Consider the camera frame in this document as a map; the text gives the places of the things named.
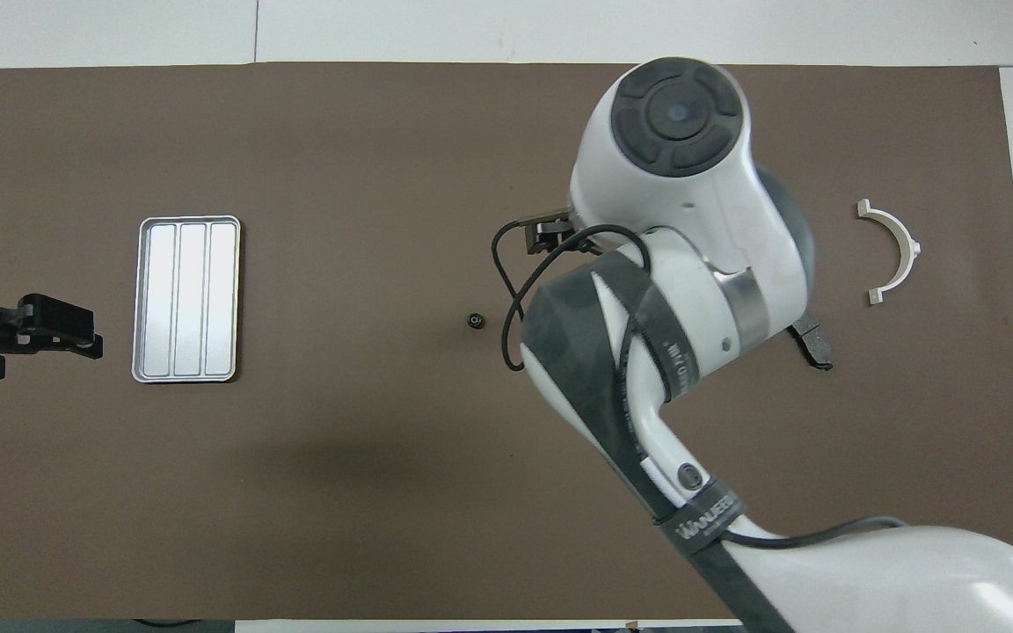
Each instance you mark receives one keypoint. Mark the small black bearing gear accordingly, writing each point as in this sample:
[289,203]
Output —
[475,321]

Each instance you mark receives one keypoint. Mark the elongated dark brake pad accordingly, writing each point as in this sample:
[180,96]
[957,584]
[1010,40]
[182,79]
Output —
[819,352]

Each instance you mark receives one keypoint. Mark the brown table mat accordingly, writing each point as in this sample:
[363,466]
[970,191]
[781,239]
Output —
[383,132]

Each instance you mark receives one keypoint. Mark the silver metal tray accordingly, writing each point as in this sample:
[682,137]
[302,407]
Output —
[185,299]

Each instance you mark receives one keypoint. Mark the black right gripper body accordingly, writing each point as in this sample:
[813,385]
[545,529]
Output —
[564,229]

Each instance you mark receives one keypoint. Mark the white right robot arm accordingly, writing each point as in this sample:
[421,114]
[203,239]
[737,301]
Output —
[691,193]

